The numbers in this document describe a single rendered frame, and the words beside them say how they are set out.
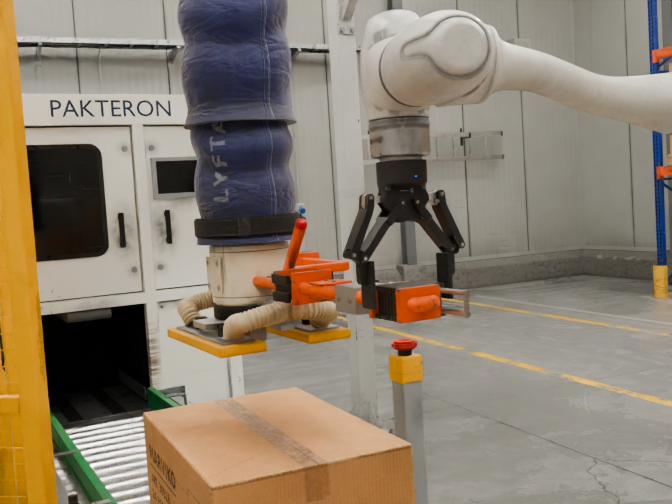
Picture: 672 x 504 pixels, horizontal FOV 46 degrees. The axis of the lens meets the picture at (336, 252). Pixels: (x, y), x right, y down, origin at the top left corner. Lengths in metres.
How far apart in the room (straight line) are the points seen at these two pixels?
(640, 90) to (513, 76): 0.32
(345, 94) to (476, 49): 3.69
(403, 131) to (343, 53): 3.56
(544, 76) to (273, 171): 0.70
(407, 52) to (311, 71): 10.11
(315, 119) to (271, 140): 9.41
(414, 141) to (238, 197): 0.55
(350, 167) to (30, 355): 2.94
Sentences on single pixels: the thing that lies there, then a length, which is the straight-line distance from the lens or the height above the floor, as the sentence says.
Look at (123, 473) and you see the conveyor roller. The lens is 2.88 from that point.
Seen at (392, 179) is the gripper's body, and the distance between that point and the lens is 1.14.
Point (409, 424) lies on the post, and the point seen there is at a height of 0.82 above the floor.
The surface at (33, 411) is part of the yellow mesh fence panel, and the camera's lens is 2.02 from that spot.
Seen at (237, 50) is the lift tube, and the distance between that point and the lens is 1.62.
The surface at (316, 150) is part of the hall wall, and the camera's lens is 10.98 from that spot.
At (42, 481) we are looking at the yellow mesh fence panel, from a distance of 2.06.
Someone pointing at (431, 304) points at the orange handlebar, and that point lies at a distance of 1.13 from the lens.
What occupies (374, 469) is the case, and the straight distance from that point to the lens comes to 1.55.
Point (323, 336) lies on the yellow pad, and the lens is 1.60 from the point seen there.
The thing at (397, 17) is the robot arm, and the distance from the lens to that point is 1.16.
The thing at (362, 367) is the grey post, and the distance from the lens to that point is 4.70.
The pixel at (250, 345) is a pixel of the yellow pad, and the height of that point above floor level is 1.16.
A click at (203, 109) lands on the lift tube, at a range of 1.63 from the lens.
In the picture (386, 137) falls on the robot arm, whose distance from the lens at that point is 1.14.
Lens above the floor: 1.42
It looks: 4 degrees down
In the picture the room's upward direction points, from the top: 4 degrees counter-clockwise
